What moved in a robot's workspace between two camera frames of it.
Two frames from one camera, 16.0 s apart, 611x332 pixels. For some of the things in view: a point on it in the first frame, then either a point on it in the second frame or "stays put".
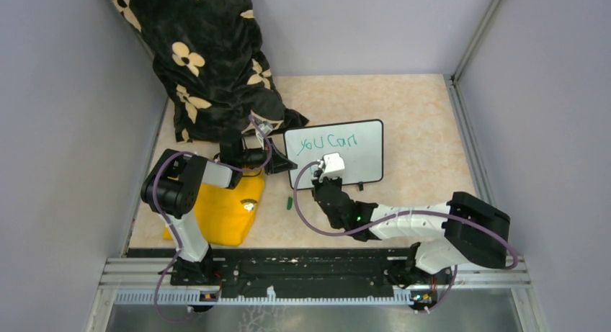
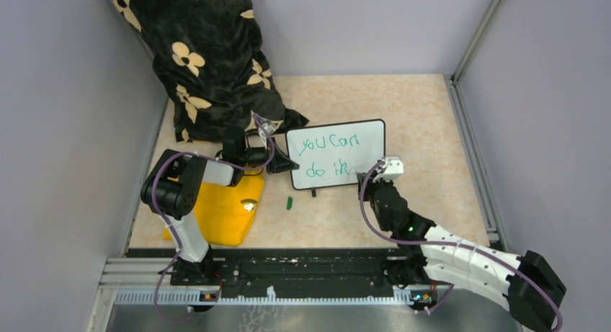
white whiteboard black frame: [359, 145] stays put
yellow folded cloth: [228, 213] stays put
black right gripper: [315, 181] to [369, 184]
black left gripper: [278, 163] stays put
